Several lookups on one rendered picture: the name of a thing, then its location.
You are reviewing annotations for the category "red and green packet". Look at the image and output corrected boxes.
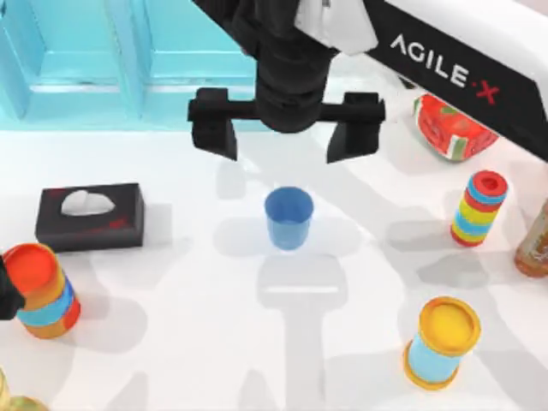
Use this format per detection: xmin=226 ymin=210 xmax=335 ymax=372
xmin=412 ymin=92 xmax=502 ymax=165

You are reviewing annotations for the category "blue cup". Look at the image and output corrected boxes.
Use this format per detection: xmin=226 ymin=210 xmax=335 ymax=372
xmin=264 ymin=186 xmax=315 ymax=253

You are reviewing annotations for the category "stack of coloured rings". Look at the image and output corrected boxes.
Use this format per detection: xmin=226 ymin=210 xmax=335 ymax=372
xmin=450 ymin=170 xmax=510 ymax=248

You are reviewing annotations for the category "white tissue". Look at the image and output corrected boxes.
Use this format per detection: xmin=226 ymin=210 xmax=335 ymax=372
xmin=61 ymin=190 xmax=117 ymax=216

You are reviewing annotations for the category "light blue rack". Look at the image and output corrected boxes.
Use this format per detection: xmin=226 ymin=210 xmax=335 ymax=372
xmin=0 ymin=0 xmax=267 ymax=130

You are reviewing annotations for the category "black tissue box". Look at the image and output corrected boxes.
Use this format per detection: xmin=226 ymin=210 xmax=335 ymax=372
xmin=34 ymin=182 xmax=148 ymax=253

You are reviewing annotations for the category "amber bottle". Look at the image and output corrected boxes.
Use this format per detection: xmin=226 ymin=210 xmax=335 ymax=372
xmin=513 ymin=208 xmax=548 ymax=279

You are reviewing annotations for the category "yellow and blue can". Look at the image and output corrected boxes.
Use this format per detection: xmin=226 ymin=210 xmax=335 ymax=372
xmin=402 ymin=295 xmax=482 ymax=391

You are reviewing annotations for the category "orange and blue striped can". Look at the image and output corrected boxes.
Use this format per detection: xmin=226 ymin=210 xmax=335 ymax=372
xmin=2 ymin=242 xmax=82 ymax=341

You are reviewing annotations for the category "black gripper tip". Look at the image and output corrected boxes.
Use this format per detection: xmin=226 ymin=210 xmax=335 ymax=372
xmin=0 ymin=252 xmax=25 ymax=323

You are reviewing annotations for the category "yellow green bottle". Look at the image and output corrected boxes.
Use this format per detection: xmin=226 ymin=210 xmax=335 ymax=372
xmin=0 ymin=366 xmax=49 ymax=411

